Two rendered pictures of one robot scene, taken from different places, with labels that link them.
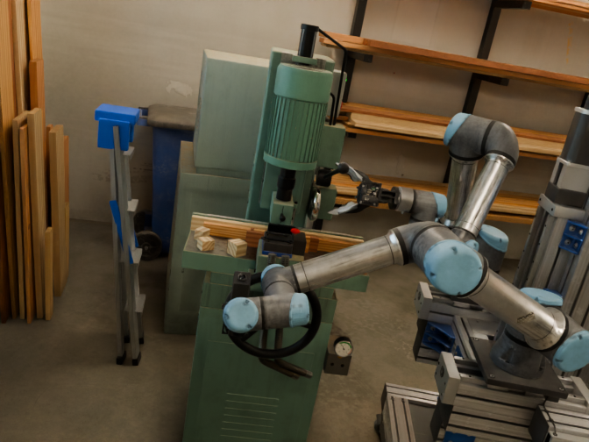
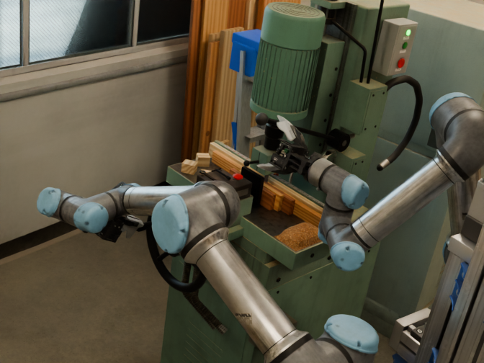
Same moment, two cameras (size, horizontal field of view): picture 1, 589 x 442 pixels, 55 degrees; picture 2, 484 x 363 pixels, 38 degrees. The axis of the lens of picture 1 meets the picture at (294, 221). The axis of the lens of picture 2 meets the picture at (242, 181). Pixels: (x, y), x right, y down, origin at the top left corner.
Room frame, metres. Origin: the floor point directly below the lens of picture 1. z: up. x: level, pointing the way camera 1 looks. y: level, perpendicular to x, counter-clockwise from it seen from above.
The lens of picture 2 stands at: (0.45, -1.44, 1.95)
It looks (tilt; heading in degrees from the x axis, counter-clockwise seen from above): 27 degrees down; 50
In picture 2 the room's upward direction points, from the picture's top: 9 degrees clockwise
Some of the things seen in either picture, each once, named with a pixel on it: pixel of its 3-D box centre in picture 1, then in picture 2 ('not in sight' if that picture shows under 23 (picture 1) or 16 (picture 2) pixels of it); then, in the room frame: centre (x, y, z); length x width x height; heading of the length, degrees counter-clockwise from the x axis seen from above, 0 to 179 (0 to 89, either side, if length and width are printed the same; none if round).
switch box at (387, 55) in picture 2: (333, 92); (395, 47); (2.13, -0.06, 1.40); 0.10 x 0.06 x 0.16; 6
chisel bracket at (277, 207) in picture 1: (281, 210); (274, 159); (1.82, 0.05, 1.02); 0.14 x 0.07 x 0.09; 6
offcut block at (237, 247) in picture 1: (237, 247); not in sight; (1.65, 0.16, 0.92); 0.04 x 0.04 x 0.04; 50
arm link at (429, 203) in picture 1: (426, 204); (344, 188); (1.67, -0.39, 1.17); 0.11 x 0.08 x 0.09; 96
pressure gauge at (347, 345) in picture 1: (342, 348); not in sight; (1.62, -0.23, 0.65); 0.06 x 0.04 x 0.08; 96
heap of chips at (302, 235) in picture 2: not in sight; (302, 232); (1.74, -0.21, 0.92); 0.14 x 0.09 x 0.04; 6
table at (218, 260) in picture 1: (276, 264); (238, 209); (1.69, 0.03, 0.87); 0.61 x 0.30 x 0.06; 96
